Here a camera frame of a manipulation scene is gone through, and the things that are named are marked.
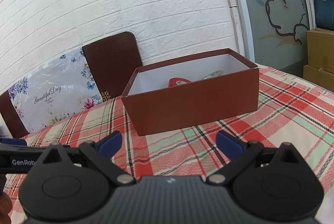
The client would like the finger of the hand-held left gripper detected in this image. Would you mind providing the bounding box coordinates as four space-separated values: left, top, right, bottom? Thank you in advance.
0 138 28 147

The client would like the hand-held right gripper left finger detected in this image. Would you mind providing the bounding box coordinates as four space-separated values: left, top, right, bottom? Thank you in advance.
42 131 136 186

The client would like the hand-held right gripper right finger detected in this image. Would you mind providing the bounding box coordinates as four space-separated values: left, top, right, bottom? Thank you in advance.
207 131 300 185

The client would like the brown cardboard box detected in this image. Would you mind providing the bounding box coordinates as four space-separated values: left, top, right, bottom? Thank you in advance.
121 48 259 136

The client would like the clear printed tape roll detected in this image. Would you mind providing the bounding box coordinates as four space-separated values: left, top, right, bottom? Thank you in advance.
203 70 225 80

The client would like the red tape roll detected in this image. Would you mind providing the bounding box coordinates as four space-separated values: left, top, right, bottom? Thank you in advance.
168 77 194 88

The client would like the person's left hand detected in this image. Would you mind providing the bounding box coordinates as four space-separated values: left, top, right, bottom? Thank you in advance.
0 176 13 224

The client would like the plaid blanket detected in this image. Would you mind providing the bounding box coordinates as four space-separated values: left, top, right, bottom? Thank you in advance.
4 63 334 216

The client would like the brown headboard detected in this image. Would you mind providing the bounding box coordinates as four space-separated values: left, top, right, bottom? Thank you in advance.
0 31 144 139

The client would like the tan cardboard box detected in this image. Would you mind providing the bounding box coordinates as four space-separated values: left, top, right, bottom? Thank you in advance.
305 28 334 69
302 65 334 89

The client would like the cartoon glass door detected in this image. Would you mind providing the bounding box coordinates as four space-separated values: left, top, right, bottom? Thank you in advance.
221 0 314 71

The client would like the dark blue chair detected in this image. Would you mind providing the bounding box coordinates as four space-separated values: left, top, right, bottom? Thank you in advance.
313 0 334 31

